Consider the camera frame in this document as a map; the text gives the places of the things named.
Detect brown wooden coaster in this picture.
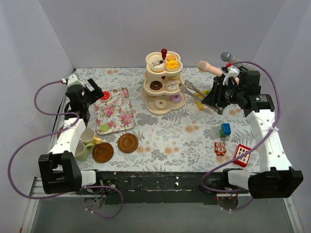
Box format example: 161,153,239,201
118,133,138,153
92,142,114,163

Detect yellow cup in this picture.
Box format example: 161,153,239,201
80,127,103,146

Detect silver glitter microphone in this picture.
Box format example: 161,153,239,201
220,51,259,71

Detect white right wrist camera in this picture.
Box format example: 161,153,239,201
222,62,240,85

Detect pink microphone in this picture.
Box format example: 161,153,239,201
197,61,224,79

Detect purple sprinkled donut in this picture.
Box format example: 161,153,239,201
171,94,182,104

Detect yellow glazed donut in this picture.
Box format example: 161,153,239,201
165,60,180,72

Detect chocolate sprinkled donut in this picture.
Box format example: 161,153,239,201
149,81,163,91

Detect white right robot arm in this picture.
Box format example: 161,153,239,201
202,71,303,199

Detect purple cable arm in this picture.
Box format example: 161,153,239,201
202,61,281,211
8,79,124,219

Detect red glazed donut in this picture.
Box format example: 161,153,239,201
100,91,111,102

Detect blue toy brick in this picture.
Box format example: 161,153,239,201
221,123,231,130

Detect green cup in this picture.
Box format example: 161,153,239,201
74,141,94,162

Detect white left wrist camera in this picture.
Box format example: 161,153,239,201
60,73,86,92

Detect metal serving tongs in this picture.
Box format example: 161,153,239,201
179,79,224,115

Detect floral tablecloth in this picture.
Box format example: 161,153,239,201
76,68,256,172

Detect white donut with chocolate square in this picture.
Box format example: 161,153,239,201
151,60,166,72

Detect cream three-tier dessert stand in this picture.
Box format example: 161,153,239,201
140,49,187,116

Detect green toy brick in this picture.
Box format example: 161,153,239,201
219,129,231,137

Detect red owl toy figure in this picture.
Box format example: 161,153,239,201
214,142,226,156

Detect floral serving tray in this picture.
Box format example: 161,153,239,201
95,87,135,135

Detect red toy window block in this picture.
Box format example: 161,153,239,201
233,143,252,167

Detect white donut chocolate stripes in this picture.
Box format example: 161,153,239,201
166,81,179,92

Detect green round biscuit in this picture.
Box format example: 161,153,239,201
101,124,110,132

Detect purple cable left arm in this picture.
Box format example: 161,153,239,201
8,79,124,219

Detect orange round biscuit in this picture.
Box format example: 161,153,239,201
166,54,176,61

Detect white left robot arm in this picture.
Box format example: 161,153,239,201
38,74,104,194

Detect yellow toy window block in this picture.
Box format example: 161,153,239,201
195,90,215,114

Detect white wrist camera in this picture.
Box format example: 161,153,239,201
60,73,86,92
222,62,240,85

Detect brown wooden coaster near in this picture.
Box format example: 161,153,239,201
92,142,114,163

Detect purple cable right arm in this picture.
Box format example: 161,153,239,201
202,61,281,211

